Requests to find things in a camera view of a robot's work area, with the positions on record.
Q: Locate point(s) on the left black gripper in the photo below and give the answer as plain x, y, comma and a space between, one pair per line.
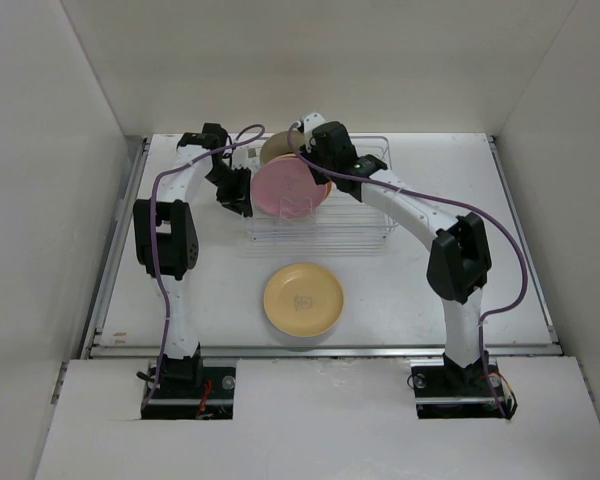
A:
238, 198

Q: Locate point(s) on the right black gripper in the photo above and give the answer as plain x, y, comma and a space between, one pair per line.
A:
314, 151

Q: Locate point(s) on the pink plastic plate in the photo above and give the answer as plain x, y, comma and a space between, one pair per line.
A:
286, 188

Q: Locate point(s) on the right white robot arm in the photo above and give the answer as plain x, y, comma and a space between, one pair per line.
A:
459, 256

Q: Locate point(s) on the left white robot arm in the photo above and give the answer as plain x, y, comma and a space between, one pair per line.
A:
166, 241

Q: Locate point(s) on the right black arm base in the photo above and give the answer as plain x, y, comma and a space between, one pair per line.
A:
441, 393

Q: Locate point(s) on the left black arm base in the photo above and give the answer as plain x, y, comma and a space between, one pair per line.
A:
210, 396

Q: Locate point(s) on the beige plastic plate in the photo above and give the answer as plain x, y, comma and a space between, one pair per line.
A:
275, 146

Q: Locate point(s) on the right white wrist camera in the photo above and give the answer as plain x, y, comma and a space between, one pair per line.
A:
307, 124

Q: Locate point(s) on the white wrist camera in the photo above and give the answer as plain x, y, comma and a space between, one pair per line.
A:
246, 157
307, 124

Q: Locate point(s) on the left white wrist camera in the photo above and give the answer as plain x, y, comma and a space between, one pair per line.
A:
246, 157

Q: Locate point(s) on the white wire dish rack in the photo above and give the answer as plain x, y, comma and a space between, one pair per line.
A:
339, 222

